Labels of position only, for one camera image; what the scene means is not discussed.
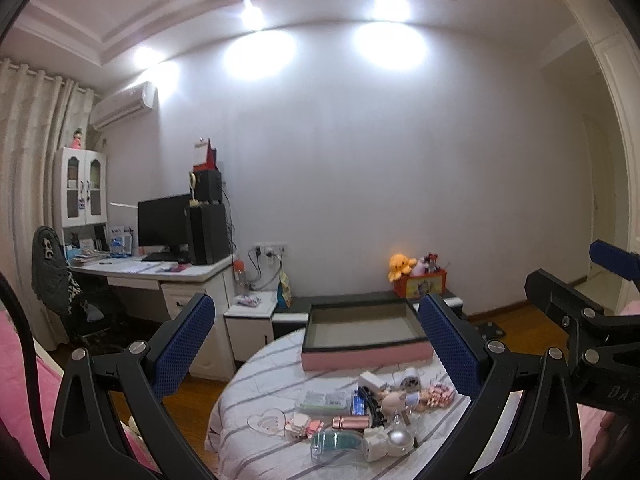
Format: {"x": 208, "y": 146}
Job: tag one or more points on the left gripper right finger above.
{"x": 521, "y": 422}

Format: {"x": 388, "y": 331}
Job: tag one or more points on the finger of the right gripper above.
{"x": 592, "y": 335}
{"x": 614, "y": 259}

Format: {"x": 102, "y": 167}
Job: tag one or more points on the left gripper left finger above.
{"x": 87, "y": 439}

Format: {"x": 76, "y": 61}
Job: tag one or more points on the clear glass bottle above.
{"x": 400, "y": 419}

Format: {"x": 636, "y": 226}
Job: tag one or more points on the white mini fan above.
{"x": 410, "y": 380}

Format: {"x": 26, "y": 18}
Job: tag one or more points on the baby doll blue dress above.
{"x": 401, "y": 400}

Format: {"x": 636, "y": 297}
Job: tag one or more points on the black hair comb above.
{"x": 378, "y": 419}

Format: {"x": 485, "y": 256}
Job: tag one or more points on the white charger block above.
{"x": 372, "y": 381}

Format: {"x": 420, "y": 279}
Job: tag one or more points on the blue small box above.
{"x": 358, "y": 404}

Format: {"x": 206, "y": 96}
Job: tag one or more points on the rose gold metal cylinder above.
{"x": 351, "y": 422}

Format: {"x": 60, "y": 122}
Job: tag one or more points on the pink white block toy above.
{"x": 302, "y": 426}

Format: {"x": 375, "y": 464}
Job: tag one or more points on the clear wipes pack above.
{"x": 312, "y": 402}

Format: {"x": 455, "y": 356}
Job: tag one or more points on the teal clear case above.
{"x": 331, "y": 443}

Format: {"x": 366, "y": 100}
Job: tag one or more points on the black bathroom scale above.
{"x": 489, "y": 330}

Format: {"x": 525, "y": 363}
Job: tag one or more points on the black office chair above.
{"x": 53, "y": 283}

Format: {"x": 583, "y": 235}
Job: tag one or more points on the white desk with drawers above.
{"x": 150, "y": 290}

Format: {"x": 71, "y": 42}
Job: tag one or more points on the white side cabinet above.
{"x": 248, "y": 322}

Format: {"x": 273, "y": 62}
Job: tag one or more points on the striped white tablecloth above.
{"x": 246, "y": 428}

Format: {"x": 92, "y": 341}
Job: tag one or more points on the heart shaped clear dish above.
{"x": 270, "y": 423}

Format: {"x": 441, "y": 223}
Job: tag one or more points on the orange toy box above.
{"x": 416, "y": 287}

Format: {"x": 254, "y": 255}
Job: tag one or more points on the black computer monitor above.
{"x": 162, "y": 223}

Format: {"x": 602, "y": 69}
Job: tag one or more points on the orange cap bottle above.
{"x": 242, "y": 286}

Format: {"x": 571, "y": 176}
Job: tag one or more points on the black computer tower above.
{"x": 208, "y": 237}

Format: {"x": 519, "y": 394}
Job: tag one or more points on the yellow octopus plush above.
{"x": 399, "y": 265}

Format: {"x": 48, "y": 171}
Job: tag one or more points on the snack bag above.
{"x": 284, "y": 291}

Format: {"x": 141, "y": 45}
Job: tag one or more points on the white glass-door cabinet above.
{"x": 79, "y": 188}

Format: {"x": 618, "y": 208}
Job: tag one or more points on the pink black storage box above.
{"x": 370, "y": 356}

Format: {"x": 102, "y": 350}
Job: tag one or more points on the black small speaker box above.
{"x": 207, "y": 186}

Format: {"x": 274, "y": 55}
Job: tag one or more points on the pink doll figurine on cabinet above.
{"x": 77, "y": 139}

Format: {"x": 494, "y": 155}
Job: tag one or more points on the red calendar stand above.
{"x": 204, "y": 155}

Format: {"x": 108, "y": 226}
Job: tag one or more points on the beige curtain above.
{"x": 39, "y": 114}

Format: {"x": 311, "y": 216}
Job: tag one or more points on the wall power strip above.
{"x": 271, "y": 249}

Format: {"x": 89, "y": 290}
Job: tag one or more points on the white door frame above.
{"x": 617, "y": 56}

